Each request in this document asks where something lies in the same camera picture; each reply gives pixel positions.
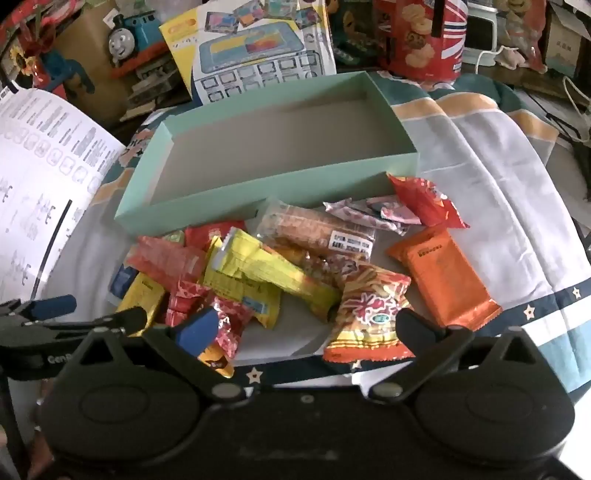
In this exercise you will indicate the white printed cardboard box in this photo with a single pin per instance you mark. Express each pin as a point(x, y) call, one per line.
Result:
point(565, 41)

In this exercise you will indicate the pink translucent snack packet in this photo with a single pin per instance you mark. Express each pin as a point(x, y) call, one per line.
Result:
point(161, 256)

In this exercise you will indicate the blue white cracker packet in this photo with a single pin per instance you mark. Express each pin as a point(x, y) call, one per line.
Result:
point(121, 279)

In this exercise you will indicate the white instruction sheet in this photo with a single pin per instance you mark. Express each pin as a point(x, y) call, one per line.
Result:
point(46, 161)

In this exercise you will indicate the pink patterned snack packet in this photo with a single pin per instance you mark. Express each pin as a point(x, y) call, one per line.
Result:
point(397, 210)
point(351, 214)

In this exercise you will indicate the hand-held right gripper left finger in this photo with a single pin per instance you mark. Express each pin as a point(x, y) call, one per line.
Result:
point(198, 330)

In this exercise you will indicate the mint green cardboard box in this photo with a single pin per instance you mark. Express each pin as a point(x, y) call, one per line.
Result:
point(207, 203)

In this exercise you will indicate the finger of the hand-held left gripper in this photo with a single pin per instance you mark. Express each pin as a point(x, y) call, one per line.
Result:
point(53, 307)
point(129, 319)

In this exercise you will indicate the red biscuit tin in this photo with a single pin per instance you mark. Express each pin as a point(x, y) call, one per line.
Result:
point(415, 37)

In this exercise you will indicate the gold orange snack packet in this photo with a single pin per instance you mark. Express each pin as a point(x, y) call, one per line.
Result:
point(217, 362)

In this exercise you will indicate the red blue toy figure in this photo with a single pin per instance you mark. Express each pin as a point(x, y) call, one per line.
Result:
point(55, 69)

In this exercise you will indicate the red snack packet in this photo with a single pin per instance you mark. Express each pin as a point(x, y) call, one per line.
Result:
point(427, 203)

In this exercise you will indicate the white appliance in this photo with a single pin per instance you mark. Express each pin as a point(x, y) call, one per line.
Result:
point(480, 32)

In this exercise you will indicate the red white patterned packet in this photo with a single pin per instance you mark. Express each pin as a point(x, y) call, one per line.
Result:
point(184, 300)

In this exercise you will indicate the yellow green snack packet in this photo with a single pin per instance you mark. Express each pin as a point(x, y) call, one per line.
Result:
point(300, 286)
point(235, 286)

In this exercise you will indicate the shiny red packet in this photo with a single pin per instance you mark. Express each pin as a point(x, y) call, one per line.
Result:
point(207, 233)

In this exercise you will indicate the orange fries snack packet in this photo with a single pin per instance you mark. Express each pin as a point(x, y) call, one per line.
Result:
point(364, 318)

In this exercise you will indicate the stack of books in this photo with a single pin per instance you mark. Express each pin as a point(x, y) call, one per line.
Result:
point(152, 87)

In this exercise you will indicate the brown cardboard box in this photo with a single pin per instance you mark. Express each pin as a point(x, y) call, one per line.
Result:
point(87, 41)

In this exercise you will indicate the blue toy train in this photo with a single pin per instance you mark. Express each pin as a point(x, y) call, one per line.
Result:
point(138, 37)

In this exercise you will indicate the small green snack packet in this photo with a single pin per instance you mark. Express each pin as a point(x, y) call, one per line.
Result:
point(174, 237)

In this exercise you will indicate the yellow white toy box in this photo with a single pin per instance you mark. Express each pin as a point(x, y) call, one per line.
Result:
point(240, 60)

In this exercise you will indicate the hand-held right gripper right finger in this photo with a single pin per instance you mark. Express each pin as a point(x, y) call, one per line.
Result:
point(413, 330)

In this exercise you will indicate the clear brown biscuit bar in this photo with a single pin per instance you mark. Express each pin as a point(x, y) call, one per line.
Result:
point(300, 226)

